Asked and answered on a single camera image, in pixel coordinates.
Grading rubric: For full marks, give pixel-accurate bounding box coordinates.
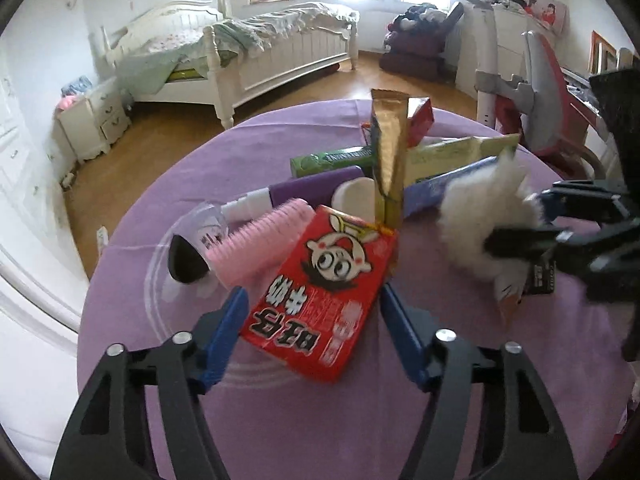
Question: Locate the small red box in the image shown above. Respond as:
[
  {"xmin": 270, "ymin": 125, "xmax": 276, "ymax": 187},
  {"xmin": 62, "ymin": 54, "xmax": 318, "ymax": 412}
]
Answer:
[{"xmin": 407, "ymin": 97, "xmax": 435, "ymax": 148}]

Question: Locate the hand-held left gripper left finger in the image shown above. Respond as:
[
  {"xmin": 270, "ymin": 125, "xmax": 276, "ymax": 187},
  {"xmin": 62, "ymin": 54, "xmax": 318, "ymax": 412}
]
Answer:
[{"xmin": 50, "ymin": 286, "xmax": 250, "ymax": 480}]

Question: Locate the white fluffy ball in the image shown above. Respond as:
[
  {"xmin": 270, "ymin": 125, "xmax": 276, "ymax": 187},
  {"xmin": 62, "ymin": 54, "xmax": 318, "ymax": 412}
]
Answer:
[{"xmin": 437, "ymin": 155, "xmax": 546, "ymax": 281}]

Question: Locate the pink hair roller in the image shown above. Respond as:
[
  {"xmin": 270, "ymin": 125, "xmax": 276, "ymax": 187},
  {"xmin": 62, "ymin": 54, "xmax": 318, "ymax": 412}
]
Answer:
[{"xmin": 207, "ymin": 197, "xmax": 316, "ymax": 291}]

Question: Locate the blue bag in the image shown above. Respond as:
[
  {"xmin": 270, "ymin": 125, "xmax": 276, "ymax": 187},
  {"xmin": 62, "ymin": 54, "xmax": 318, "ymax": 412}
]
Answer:
[{"xmin": 62, "ymin": 76, "xmax": 94, "ymax": 99}]

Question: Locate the white orange packet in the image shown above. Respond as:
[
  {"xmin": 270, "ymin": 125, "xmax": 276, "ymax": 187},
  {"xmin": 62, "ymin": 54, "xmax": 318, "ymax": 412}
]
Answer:
[{"xmin": 492, "ymin": 265, "xmax": 531, "ymax": 328}]

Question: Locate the clear plastic cap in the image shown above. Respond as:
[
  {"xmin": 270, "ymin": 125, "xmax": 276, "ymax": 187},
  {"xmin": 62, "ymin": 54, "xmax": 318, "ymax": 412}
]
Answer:
[{"xmin": 172, "ymin": 202, "xmax": 233, "ymax": 253}]

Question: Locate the black makeup sponge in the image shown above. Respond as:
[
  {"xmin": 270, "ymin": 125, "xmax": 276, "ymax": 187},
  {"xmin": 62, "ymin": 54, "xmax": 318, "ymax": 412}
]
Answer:
[{"xmin": 167, "ymin": 235, "xmax": 210, "ymax": 286}]

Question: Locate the pile of clothes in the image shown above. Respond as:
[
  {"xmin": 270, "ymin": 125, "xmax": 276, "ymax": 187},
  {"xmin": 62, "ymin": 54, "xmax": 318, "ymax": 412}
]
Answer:
[{"xmin": 390, "ymin": 4, "xmax": 451, "ymax": 36}]

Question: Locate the white wardrobe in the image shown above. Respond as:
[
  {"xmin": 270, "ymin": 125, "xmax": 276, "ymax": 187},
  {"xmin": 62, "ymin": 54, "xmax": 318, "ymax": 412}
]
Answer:
[{"xmin": 0, "ymin": 40, "xmax": 81, "ymax": 361}]

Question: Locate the red cartoon snack box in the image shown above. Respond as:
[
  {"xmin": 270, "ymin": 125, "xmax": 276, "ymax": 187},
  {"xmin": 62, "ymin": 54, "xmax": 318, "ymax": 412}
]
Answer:
[{"xmin": 239, "ymin": 205, "xmax": 398, "ymax": 385}]

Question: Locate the pink poster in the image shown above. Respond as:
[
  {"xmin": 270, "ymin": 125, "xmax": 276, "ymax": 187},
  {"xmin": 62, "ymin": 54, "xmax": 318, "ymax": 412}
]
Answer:
[{"xmin": 522, "ymin": 0, "xmax": 569, "ymax": 36}]

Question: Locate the yellow green toothpaste box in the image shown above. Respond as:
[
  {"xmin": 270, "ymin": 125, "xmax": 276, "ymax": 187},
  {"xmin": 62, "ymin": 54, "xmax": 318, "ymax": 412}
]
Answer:
[{"xmin": 407, "ymin": 134, "xmax": 521, "ymax": 183}]

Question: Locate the red grey chair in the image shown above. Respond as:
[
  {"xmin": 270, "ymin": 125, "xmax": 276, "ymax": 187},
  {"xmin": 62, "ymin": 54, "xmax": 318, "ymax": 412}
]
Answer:
[{"xmin": 472, "ymin": 30, "xmax": 603, "ymax": 173}]

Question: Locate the white round jar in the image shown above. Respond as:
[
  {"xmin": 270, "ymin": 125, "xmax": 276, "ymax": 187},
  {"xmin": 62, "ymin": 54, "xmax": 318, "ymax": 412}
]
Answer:
[{"xmin": 331, "ymin": 177, "xmax": 377, "ymax": 223}]

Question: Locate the wooden picture frame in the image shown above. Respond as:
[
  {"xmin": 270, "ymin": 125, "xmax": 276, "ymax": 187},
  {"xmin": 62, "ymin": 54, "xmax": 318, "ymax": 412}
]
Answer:
[{"xmin": 590, "ymin": 30, "xmax": 635, "ymax": 76}]

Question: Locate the white nightstand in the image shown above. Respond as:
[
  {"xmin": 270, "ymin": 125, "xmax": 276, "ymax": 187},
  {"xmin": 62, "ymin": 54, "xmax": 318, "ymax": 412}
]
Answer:
[{"xmin": 54, "ymin": 77, "xmax": 133, "ymax": 163}]

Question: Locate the dark purple armchair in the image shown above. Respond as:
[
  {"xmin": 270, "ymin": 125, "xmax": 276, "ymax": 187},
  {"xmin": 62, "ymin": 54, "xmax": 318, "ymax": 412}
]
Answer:
[{"xmin": 379, "ymin": 2, "xmax": 465, "ymax": 83}]

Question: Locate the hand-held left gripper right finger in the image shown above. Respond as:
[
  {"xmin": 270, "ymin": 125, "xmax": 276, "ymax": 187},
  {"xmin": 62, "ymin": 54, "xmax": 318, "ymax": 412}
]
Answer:
[{"xmin": 380, "ymin": 284, "xmax": 581, "ymax": 480}]

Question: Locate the lavender tube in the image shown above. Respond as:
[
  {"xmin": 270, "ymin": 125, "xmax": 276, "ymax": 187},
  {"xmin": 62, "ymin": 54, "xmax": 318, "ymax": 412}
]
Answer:
[{"xmin": 402, "ymin": 156, "xmax": 501, "ymax": 218}]

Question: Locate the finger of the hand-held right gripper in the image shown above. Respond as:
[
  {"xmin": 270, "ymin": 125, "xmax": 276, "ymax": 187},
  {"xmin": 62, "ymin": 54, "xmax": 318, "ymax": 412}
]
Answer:
[
  {"xmin": 482, "ymin": 227, "xmax": 608, "ymax": 306},
  {"xmin": 540, "ymin": 180, "xmax": 632, "ymax": 226}
]

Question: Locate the green carton box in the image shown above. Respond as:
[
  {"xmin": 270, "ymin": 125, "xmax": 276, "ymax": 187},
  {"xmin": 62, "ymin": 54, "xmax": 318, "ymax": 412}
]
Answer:
[{"xmin": 290, "ymin": 146, "xmax": 376, "ymax": 178}]

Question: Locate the cluttered desk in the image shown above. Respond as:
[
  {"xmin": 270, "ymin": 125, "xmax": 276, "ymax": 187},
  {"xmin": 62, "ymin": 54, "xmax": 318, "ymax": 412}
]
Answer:
[{"xmin": 562, "ymin": 67, "xmax": 623, "ymax": 153}]

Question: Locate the white dresser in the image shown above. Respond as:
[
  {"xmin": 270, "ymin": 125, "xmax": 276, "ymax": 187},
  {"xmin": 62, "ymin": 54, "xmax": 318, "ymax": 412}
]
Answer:
[{"xmin": 455, "ymin": 0, "xmax": 566, "ymax": 126}]

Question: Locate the white wooden bed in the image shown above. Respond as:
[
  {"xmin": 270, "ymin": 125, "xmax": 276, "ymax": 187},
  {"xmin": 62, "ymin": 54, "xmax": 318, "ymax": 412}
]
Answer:
[{"xmin": 102, "ymin": 0, "xmax": 361, "ymax": 131}]

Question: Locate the purple tablecloth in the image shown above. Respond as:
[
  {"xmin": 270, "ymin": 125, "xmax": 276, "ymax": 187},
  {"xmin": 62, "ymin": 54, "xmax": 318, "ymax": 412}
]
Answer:
[{"xmin": 76, "ymin": 99, "xmax": 631, "ymax": 480}]

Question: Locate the purple spray bottle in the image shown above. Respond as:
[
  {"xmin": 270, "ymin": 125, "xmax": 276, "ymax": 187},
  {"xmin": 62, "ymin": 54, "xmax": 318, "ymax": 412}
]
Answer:
[{"xmin": 222, "ymin": 167, "xmax": 368, "ymax": 226}]

